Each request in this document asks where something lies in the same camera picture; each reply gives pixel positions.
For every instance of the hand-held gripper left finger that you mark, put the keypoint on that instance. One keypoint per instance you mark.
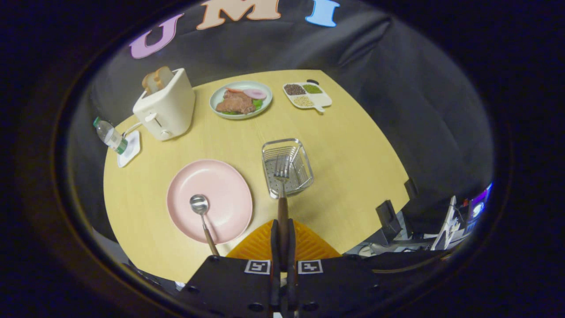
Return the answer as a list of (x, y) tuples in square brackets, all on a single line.
[(273, 265)]

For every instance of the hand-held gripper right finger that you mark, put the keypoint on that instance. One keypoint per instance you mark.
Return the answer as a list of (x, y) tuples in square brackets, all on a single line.
[(291, 265)]

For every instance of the pink plate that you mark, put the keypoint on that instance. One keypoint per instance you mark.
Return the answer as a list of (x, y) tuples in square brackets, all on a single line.
[(220, 185)]

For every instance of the black table clamp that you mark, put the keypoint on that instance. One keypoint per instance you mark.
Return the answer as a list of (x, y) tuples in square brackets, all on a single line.
[(411, 189), (387, 216)]

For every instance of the white device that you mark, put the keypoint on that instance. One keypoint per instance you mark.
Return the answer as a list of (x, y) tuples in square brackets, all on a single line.
[(446, 225)]

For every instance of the brown meat slice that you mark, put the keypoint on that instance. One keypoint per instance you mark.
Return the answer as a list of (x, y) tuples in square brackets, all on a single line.
[(234, 104)]

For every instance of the white divided condiment dish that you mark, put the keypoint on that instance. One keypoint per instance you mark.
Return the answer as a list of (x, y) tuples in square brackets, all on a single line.
[(320, 99)]

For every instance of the pink ham slice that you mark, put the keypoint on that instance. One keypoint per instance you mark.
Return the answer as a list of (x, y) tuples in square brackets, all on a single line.
[(255, 94)]

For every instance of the pale green food plate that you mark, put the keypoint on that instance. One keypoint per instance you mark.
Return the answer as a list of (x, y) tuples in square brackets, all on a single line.
[(218, 95)]

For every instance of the orange carrot slice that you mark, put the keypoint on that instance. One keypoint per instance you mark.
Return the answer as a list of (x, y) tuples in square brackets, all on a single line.
[(234, 90)]

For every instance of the white square coaster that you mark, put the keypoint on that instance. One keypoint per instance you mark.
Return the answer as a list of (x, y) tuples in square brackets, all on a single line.
[(132, 152)]

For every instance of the white toaster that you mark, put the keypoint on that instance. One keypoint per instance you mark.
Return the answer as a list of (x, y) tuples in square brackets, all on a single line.
[(172, 110)]

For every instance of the lit computer screen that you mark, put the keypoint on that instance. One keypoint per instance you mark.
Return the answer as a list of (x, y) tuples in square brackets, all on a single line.
[(479, 207)]

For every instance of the black backdrop cloth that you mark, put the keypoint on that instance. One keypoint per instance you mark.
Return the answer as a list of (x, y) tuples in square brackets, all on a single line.
[(397, 88)]

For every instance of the clear water bottle green cap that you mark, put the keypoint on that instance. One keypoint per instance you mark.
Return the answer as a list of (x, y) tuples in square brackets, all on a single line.
[(110, 136)]

